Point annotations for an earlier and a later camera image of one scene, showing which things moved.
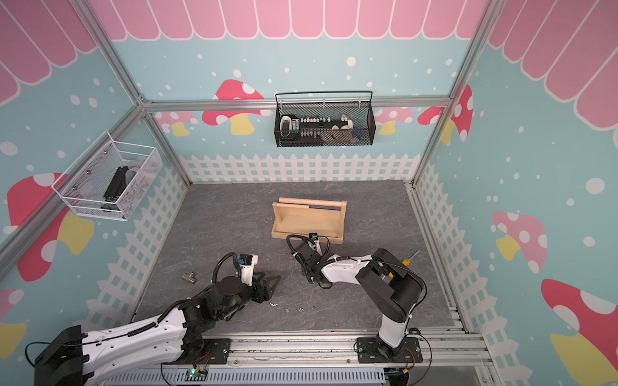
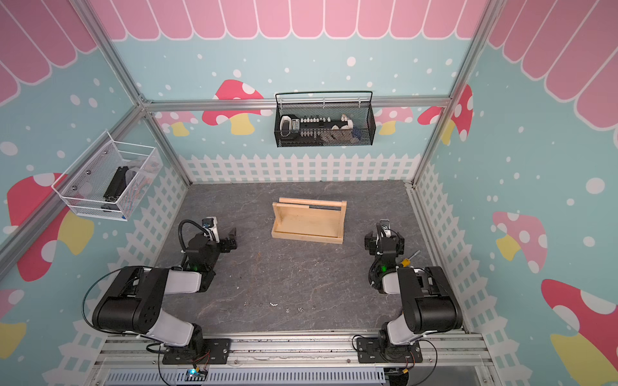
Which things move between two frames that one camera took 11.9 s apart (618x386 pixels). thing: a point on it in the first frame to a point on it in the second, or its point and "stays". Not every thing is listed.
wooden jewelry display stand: x=302 y=216 stays
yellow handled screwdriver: x=406 y=262 stays
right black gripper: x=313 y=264 to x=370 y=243
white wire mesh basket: x=109 y=179 stays
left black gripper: x=266 y=293 to x=226 y=248
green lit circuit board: x=191 y=375 stays
